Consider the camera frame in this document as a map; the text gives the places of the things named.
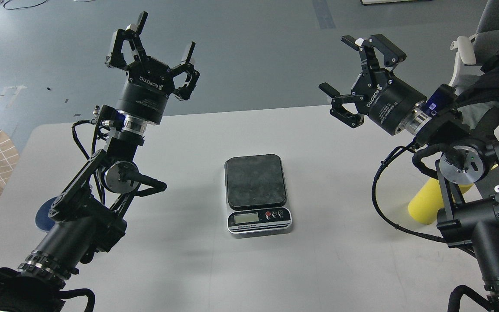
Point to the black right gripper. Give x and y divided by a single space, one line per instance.
384 98

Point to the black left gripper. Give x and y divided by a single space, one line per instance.
144 93

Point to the yellow seasoning squeeze bottle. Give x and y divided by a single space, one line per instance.
425 205

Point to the blue ribbed cup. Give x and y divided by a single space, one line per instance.
42 221

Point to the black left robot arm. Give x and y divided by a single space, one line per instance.
88 214

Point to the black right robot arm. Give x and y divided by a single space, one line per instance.
468 222

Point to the black digital kitchen scale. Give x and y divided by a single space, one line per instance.
256 196

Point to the grey white office chair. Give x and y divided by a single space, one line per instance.
476 49

